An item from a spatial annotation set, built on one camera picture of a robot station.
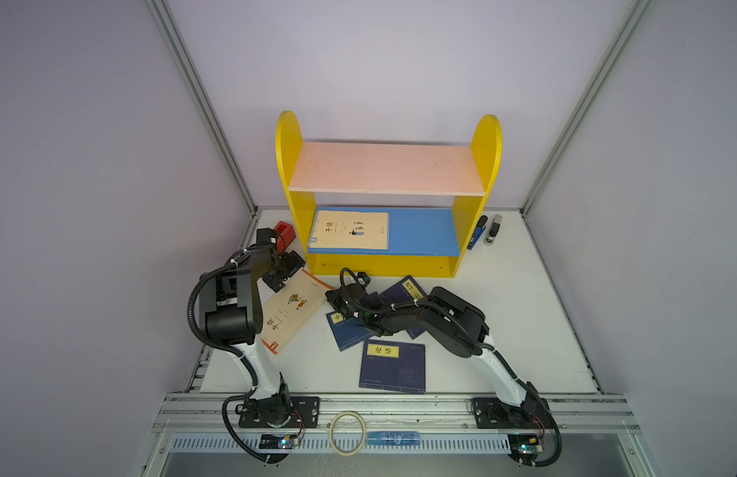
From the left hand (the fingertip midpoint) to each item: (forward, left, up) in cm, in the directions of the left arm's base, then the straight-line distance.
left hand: (298, 273), depth 100 cm
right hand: (-9, -10, -2) cm, 14 cm away
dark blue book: (-20, -18, -2) cm, 27 cm away
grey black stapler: (+19, -72, +3) cm, 75 cm away
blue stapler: (+18, -66, +1) cm, 69 cm away
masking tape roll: (-46, -16, -1) cm, 49 cm away
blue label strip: (-46, -31, +1) cm, 56 cm away
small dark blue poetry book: (-6, -37, -1) cm, 37 cm away
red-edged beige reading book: (-14, +1, -2) cm, 14 cm away
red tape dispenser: (+13, +7, +4) cm, 15 cm away
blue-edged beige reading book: (+9, -19, +14) cm, 25 cm away
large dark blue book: (-30, -32, -1) cm, 44 cm away
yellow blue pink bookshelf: (+20, -31, +12) cm, 39 cm away
